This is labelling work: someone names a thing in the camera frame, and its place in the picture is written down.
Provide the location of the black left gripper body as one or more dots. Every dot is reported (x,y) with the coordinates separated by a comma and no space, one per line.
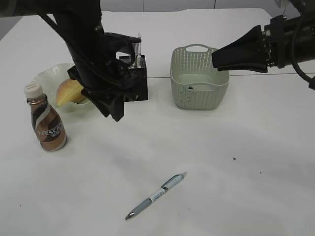
(101,69)

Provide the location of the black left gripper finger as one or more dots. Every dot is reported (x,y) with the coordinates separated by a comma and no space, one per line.
(103,102)
(116,107)

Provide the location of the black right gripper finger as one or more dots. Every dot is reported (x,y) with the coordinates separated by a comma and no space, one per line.
(247,53)

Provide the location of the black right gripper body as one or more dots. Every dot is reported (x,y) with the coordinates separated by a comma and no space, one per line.
(279,38)

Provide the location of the yellow bread loaf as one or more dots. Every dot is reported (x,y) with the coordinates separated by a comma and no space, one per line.
(69,91)

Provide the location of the brown Nescafe coffee bottle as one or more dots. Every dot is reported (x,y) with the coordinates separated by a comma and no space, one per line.
(45,121)

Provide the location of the blue grey grip pen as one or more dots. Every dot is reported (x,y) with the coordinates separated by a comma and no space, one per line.
(162,190)

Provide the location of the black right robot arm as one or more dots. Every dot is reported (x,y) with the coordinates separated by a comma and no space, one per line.
(305,8)

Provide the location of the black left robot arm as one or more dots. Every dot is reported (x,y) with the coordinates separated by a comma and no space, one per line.
(42,8)

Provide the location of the pale green ruffled glass plate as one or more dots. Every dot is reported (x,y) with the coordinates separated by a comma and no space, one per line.
(50,80)

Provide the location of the black square pen holder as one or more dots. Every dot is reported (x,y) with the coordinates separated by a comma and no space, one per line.
(139,74)

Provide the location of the green plastic woven basket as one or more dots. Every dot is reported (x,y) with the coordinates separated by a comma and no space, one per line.
(192,65)

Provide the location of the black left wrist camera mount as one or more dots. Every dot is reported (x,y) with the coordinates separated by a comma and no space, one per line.
(122,43)

